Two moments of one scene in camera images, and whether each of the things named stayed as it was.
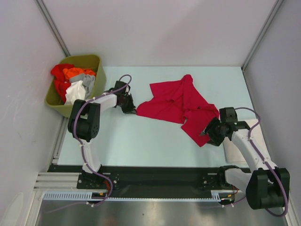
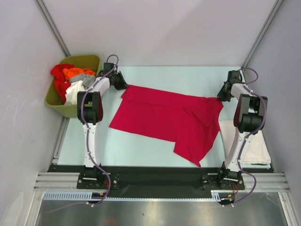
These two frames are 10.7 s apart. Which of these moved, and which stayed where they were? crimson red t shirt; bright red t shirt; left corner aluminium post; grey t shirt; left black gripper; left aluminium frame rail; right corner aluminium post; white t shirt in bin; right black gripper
Moved: crimson red t shirt; right black gripper; left black gripper
Stayed: bright red t shirt; grey t shirt; white t shirt in bin; left aluminium frame rail; left corner aluminium post; right corner aluminium post
